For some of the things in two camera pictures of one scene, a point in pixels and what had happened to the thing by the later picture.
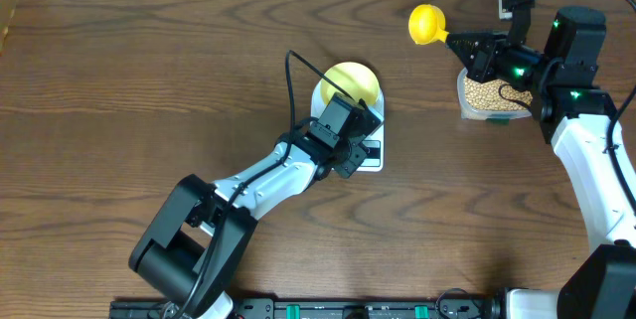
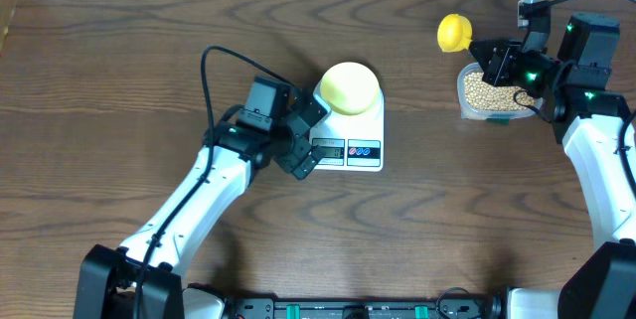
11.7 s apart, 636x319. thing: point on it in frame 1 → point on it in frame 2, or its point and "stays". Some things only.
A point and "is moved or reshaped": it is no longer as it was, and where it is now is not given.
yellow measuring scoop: (426, 24) is moved or reshaped
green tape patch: (497, 121) stays
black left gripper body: (371, 117) → (299, 135)
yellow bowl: (356, 79) stays
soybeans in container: (486, 94) stays
